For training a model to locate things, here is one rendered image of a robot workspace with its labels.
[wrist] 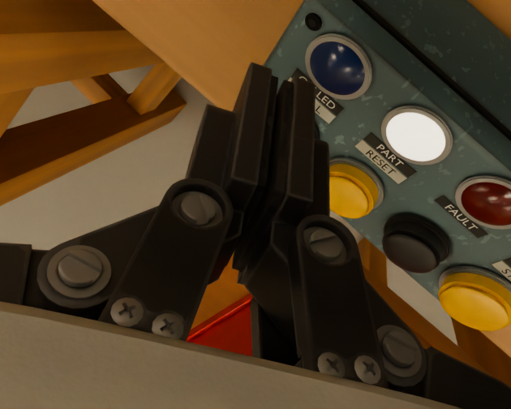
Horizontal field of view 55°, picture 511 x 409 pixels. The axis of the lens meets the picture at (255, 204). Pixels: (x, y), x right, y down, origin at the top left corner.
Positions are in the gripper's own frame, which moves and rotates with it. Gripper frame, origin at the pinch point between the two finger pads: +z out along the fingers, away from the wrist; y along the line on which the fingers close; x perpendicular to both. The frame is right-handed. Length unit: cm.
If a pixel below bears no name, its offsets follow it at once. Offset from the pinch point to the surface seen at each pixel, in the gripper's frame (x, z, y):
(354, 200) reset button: -4.7, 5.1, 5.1
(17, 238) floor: -124, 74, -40
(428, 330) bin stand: -23.3, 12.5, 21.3
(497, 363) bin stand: -30.4, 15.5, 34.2
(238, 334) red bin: -20.8, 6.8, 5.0
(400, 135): -1.4, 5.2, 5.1
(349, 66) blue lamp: -0.1, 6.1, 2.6
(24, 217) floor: -116, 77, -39
